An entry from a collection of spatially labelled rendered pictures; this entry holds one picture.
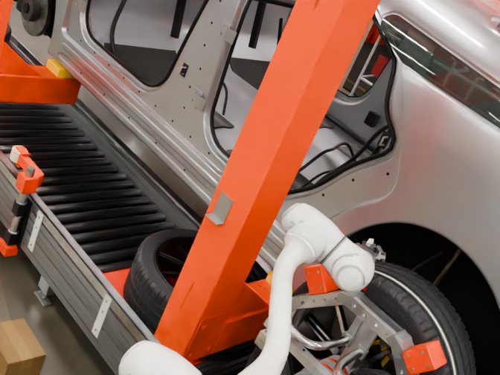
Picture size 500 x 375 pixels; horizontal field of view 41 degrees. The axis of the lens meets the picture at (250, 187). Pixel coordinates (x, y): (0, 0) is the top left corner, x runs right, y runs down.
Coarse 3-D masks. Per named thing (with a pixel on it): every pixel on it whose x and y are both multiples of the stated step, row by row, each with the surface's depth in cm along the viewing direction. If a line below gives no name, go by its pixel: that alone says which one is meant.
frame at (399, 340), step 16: (304, 304) 214; (320, 304) 209; (336, 304) 205; (352, 304) 201; (368, 304) 202; (368, 320) 198; (384, 320) 199; (384, 336) 194; (400, 336) 192; (400, 352) 190; (288, 368) 227; (400, 368) 191
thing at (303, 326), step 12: (312, 312) 227; (324, 312) 236; (336, 312) 218; (300, 324) 227; (312, 324) 226; (324, 324) 241; (312, 336) 237; (324, 336) 224; (336, 348) 219; (372, 360) 210
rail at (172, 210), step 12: (72, 108) 427; (84, 108) 420; (84, 120) 419; (96, 120) 411; (96, 132) 411; (108, 132) 403; (108, 144) 403; (120, 144) 395; (120, 156) 396; (132, 156) 388; (132, 168) 389; (144, 168) 381; (144, 180) 382; (156, 180) 374; (156, 192) 375; (168, 192) 368; (168, 204) 369; (180, 204) 362; (168, 216) 370; (180, 216) 363; (192, 216) 356; (192, 228) 357
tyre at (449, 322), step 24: (384, 264) 224; (384, 288) 203; (408, 288) 207; (432, 288) 213; (408, 312) 198; (432, 312) 203; (456, 312) 210; (432, 336) 195; (456, 336) 204; (288, 360) 231; (456, 360) 199
